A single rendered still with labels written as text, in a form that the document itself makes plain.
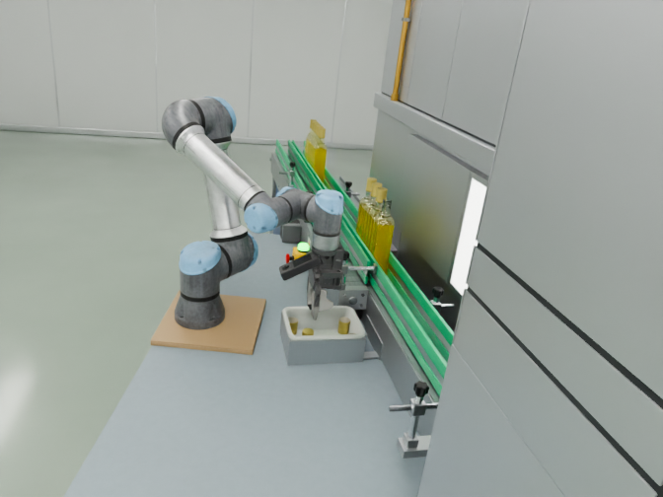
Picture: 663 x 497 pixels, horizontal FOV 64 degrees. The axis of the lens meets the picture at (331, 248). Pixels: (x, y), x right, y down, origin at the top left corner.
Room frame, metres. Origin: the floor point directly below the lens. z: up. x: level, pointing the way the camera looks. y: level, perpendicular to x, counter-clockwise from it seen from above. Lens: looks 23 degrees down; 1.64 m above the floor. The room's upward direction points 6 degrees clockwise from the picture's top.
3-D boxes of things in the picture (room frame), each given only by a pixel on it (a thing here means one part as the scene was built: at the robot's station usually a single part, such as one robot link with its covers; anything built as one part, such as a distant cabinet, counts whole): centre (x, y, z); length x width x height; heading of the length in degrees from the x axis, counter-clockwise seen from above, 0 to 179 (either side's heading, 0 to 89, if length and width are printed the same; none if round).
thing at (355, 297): (1.50, -0.08, 0.85); 0.09 x 0.04 x 0.07; 105
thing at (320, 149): (2.64, 0.11, 1.02); 0.06 x 0.06 x 0.28; 15
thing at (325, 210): (1.35, 0.02, 1.18); 0.09 x 0.08 x 0.11; 59
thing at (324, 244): (1.35, 0.02, 1.10); 0.08 x 0.08 x 0.05
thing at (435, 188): (1.43, -0.35, 1.15); 0.90 x 0.03 x 0.34; 15
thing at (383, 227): (1.64, -0.16, 0.99); 0.06 x 0.06 x 0.21; 15
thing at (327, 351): (1.37, -0.03, 0.79); 0.27 x 0.17 x 0.08; 105
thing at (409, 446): (0.88, -0.23, 0.90); 0.17 x 0.05 x 0.23; 105
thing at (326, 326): (1.36, 0.00, 0.80); 0.22 x 0.17 x 0.09; 105
